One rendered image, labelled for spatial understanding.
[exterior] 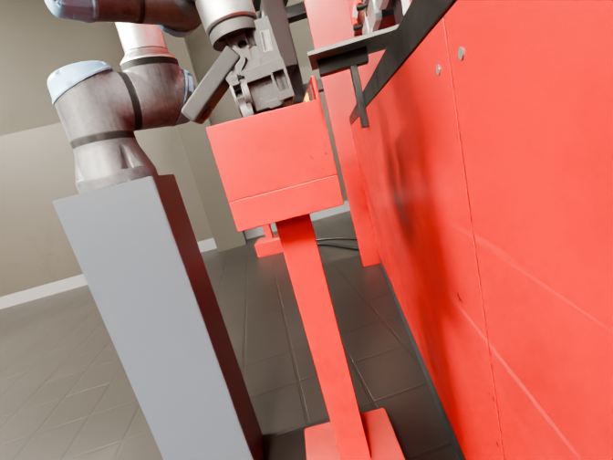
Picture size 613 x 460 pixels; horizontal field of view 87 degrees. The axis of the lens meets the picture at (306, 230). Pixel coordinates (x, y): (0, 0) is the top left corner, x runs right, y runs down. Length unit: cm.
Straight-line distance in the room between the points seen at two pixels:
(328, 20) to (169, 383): 177
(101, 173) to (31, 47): 357
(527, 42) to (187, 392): 78
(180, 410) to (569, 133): 80
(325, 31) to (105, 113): 144
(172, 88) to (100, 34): 327
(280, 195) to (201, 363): 44
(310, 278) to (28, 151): 380
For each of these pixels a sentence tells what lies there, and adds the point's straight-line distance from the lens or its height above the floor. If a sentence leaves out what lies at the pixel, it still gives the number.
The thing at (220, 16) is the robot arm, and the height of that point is 94.
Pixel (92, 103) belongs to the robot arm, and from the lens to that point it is 75.
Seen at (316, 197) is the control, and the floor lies 68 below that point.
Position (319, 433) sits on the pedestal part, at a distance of 89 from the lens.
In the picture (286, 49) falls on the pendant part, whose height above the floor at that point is 133.
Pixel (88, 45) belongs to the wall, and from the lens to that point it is 407.
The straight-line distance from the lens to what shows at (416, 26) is 44.
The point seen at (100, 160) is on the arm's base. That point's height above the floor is 83.
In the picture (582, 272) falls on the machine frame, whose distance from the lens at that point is 24.
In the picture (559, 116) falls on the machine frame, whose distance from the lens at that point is 22.
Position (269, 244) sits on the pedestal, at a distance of 277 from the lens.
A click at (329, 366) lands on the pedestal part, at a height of 36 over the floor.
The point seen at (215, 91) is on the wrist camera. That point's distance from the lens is 52.
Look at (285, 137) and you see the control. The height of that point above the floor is 77.
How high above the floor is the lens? 74
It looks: 13 degrees down
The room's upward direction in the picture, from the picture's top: 14 degrees counter-clockwise
